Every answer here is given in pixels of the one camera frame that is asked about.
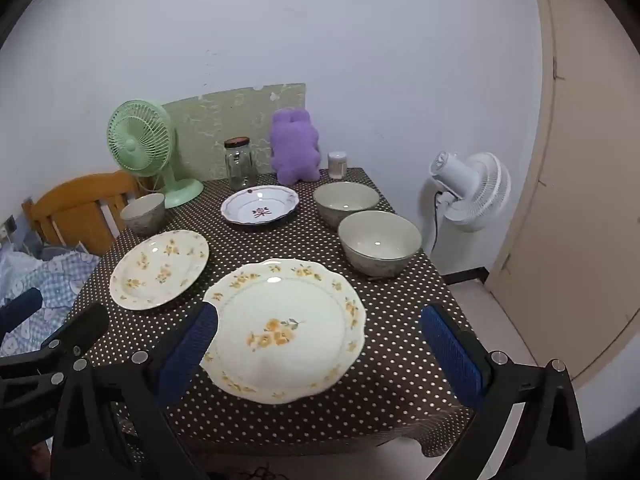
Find white fan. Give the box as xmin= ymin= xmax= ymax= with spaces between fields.
xmin=430 ymin=151 xmax=512 ymax=233

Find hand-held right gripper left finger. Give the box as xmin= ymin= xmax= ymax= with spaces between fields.
xmin=50 ymin=302 xmax=221 ymax=480

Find glass jar with dark lid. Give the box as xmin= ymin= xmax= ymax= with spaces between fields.
xmin=223 ymin=136 xmax=259 ymax=191

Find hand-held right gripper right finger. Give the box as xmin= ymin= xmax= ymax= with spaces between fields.
xmin=420 ymin=302 xmax=588 ymax=480

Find small yellow flower plate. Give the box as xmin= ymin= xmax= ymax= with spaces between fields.
xmin=109 ymin=229 xmax=210 ymax=311

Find purple plush toy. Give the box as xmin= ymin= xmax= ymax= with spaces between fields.
xmin=269 ymin=108 xmax=321 ymax=186

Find wooden chair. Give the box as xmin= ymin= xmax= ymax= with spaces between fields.
xmin=21 ymin=170 xmax=153 ymax=256

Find green patterned mat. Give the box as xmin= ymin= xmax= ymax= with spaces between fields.
xmin=161 ymin=81 xmax=307 ymax=183

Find large grey bowl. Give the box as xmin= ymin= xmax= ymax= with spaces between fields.
xmin=313 ymin=181 xmax=379 ymax=231
xmin=337 ymin=210 xmax=423 ymax=278

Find beige door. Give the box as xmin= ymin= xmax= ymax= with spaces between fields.
xmin=487 ymin=0 xmax=640 ymax=391

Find large yellow flower plate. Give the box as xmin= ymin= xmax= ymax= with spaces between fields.
xmin=200 ymin=258 xmax=367 ymax=406

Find blue checked cloth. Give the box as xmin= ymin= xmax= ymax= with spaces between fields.
xmin=0 ymin=245 xmax=103 ymax=361

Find white plate with red pattern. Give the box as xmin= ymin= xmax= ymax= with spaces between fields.
xmin=220 ymin=186 xmax=300 ymax=228

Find small grey bowl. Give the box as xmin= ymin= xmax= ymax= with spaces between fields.
xmin=120 ymin=193 xmax=166 ymax=235

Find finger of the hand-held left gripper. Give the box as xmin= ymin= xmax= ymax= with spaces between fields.
xmin=0 ymin=287 xmax=44 ymax=336
xmin=30 ymin=302 xmax=110 ymax=361

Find green desk fan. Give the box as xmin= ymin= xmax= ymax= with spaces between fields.
xmin=106 ymin=99 xmax=205 ymax=209

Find brown polka dot tablecloth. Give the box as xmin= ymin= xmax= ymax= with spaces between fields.
xmin=50 ymin=167 xmax=481 ymax=461

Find black fan cable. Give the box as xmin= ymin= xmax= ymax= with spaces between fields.
xmin=429 ymin=192 xmax=446 ymax=256

